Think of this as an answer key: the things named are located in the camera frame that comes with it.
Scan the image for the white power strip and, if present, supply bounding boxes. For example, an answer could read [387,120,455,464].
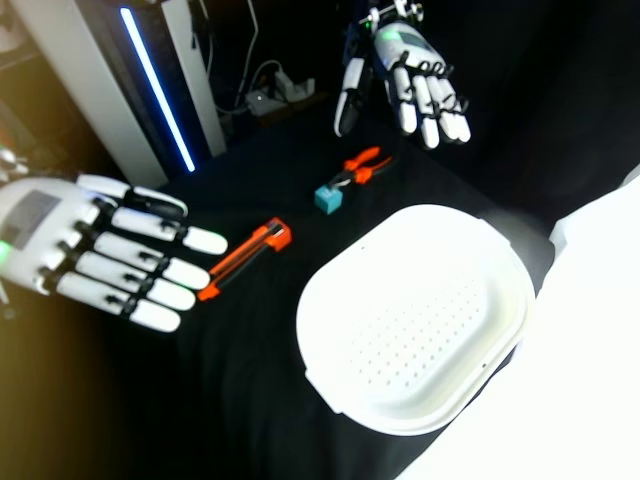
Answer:
[269,67,317,104]

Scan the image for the white power adapter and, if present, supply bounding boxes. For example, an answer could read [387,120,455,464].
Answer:
[247,89,286,117]

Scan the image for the orange black utility knife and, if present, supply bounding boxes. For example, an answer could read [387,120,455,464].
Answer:
[197,216,291,303]

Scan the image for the white tower with light strip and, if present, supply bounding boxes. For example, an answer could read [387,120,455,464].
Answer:
[9,0,229,189]

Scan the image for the blue number cube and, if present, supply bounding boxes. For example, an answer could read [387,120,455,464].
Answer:
[313,183,345,216]

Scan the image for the black table cloth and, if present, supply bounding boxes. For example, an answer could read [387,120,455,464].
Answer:
[99,89,556,480]

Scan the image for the orange black pliers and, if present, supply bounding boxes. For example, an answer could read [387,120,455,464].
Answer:
[329,146,394,191]

